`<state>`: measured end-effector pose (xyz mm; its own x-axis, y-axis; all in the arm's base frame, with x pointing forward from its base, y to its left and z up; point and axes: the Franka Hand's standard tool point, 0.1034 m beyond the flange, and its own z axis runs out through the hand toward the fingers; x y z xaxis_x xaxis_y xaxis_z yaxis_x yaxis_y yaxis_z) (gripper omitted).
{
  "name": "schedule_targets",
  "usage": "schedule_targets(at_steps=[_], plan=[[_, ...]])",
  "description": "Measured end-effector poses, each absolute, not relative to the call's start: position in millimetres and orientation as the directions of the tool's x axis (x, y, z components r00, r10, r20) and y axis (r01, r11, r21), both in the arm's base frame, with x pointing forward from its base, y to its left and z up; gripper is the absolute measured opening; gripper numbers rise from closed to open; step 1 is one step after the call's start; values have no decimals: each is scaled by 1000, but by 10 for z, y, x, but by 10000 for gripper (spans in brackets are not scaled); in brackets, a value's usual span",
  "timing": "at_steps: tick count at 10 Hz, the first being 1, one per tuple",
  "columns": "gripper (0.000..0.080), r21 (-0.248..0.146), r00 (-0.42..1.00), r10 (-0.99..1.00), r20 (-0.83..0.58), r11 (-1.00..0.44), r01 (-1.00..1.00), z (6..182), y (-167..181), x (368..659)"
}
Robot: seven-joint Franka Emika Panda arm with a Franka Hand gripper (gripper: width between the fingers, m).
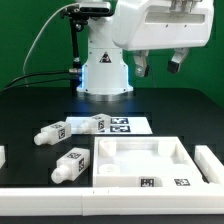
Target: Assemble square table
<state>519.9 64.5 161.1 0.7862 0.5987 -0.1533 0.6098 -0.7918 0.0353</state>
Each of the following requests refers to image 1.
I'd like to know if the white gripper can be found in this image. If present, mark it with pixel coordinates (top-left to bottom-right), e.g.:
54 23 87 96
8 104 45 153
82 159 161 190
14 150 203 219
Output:
112 0 214 77

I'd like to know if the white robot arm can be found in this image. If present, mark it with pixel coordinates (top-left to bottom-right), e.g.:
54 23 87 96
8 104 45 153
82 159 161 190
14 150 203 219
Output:
77 0 214 101

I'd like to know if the white sheet with markers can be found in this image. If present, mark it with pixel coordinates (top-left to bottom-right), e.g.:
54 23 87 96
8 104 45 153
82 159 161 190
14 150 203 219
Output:
66 117 152 135

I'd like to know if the black cable upper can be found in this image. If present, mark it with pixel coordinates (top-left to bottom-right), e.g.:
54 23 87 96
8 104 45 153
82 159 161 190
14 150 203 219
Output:
6 70 83 88

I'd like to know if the black cable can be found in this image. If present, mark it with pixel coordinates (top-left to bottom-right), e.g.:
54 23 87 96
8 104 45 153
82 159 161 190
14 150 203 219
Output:
6 70 83 88
0 77 73 93

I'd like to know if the black camera on stand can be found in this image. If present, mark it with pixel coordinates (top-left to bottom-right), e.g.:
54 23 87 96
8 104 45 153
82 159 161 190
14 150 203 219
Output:
60 2 113 18

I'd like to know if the grey camera cable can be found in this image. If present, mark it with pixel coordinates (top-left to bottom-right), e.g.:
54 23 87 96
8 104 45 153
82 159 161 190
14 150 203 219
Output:
22 3 79 88

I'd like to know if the white right fence wall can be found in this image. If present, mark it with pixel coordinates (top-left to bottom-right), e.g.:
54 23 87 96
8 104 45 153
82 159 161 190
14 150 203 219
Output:
194 145 224 187

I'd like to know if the white fence wall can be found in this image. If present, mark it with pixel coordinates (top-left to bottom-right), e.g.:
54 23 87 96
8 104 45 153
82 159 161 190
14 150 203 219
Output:
0 146 6 169
194 145 224 187
0 184 224 216

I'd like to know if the black cable lower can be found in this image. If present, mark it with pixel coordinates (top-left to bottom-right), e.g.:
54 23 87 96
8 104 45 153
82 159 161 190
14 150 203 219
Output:
0 77 73 93

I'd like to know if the white front fence wall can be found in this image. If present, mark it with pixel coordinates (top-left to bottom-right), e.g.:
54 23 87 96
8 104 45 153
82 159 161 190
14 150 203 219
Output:
0 184 224 216

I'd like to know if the white left fence wall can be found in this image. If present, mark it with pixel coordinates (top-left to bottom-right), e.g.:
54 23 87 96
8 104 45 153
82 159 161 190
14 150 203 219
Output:
0 146 6 169

